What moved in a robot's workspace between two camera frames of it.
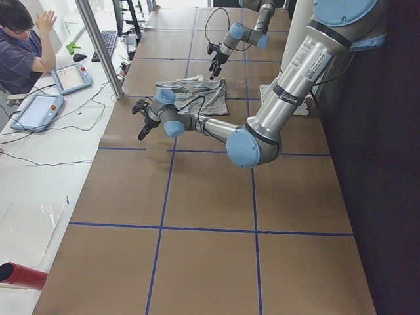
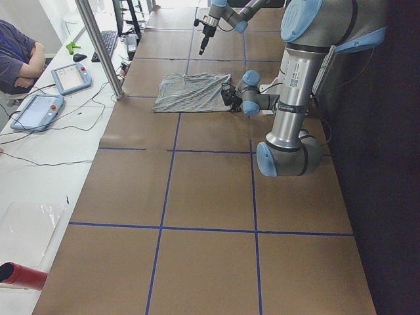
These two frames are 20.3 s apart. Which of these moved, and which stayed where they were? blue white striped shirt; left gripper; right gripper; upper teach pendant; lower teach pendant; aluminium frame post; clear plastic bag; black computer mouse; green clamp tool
Moved: blue white striped shirt; left gripper; right gripper
Stayed: clear plastic bag; aluminium frame post; green clamp tool; upper teach pendant; black computer mouse; lower teach pendant
